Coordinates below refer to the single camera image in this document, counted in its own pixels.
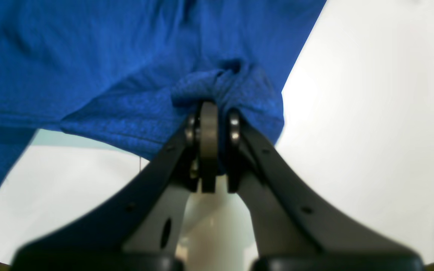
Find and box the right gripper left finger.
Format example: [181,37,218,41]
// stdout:
[11,102,219,271]

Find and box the dark blue t-shirt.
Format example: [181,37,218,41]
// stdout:
[0,0,326,187]

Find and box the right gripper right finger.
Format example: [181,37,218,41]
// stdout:
[226,109,424,271]

